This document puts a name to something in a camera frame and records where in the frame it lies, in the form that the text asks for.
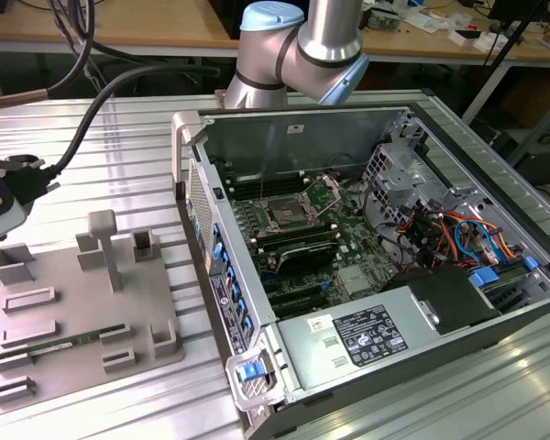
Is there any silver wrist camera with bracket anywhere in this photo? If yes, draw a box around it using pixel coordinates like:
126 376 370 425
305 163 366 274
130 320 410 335
0 144 32 251

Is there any silver power supply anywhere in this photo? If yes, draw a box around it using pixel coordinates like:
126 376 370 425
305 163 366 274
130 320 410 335
274 286 441 391

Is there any metal socket cover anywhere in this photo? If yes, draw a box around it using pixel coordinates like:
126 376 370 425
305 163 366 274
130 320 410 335
303 173 346 217

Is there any perforated metal drive cage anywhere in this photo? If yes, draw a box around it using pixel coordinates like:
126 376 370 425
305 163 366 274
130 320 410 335
360 140 435 222

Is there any black cable with brown sleeve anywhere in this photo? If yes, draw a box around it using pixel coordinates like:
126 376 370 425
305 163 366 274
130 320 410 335
0 0 97 112

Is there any blue wire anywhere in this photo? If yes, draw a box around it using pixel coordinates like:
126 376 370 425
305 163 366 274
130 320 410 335
453 219 501 263

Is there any black camera cable with plug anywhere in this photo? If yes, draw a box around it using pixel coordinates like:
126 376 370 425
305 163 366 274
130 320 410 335
0 63 222 207

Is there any grey parts rack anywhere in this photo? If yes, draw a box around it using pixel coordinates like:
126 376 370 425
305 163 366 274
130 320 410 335
0 208 187 407

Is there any black RAM slot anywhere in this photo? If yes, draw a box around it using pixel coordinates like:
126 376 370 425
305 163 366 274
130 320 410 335
252 222 329 242
226 170 303 185
228 177 306 193
255 228 334 252

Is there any open PC case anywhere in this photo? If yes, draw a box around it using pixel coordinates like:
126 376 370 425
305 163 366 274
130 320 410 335
170 100 550 440

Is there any black expansion slot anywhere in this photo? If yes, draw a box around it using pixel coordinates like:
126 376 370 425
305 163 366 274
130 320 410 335
268 280 325 303
272 293 332 318

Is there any green RAM stick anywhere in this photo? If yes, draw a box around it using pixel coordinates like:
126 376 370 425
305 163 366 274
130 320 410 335
27 323 127 357

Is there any green motherboard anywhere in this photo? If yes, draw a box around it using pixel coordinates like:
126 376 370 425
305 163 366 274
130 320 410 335
231 176 412 322

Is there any orange wire bundle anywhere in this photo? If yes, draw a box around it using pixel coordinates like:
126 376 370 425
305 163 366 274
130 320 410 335
393 209 524 268

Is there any silver chipset heat sink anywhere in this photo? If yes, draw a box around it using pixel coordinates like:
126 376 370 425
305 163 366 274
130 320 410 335
336 265 371 298

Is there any blue case latch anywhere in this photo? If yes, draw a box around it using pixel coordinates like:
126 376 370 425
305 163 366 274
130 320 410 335
237 361 263 382

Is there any black stand pole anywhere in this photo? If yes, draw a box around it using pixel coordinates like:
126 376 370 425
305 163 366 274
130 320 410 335
483 0 535 66

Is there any black plastic shroud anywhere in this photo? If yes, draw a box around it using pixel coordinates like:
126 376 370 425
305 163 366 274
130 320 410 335
379 268 504 336

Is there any CPU socket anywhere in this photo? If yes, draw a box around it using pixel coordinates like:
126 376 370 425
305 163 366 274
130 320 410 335
256 192 325 236

